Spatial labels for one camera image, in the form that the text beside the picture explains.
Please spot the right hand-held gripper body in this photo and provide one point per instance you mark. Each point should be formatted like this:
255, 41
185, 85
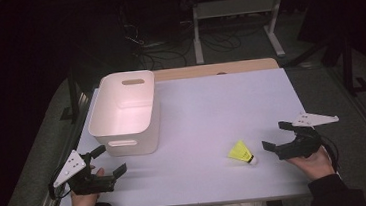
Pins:
303, 146

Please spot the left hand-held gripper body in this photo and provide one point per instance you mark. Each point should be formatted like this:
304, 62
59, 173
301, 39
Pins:
78, 187

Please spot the yellow shuttlecock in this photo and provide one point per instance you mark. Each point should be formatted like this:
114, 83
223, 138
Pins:
239, 152

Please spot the white plastic bin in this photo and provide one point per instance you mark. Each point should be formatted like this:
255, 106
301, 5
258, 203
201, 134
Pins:
124, 121

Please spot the person's left hand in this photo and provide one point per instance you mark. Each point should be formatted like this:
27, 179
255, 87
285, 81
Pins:
84, 204

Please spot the person's right hand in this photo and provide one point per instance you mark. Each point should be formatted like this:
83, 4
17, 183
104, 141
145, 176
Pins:
315, 166

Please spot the black metal stand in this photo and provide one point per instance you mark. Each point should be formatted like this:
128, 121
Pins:
73, 92
348, 68

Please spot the wooden table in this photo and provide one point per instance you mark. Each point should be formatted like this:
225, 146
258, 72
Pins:
215, 70

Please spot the white metal table frame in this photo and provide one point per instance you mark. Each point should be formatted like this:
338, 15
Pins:
233, 7

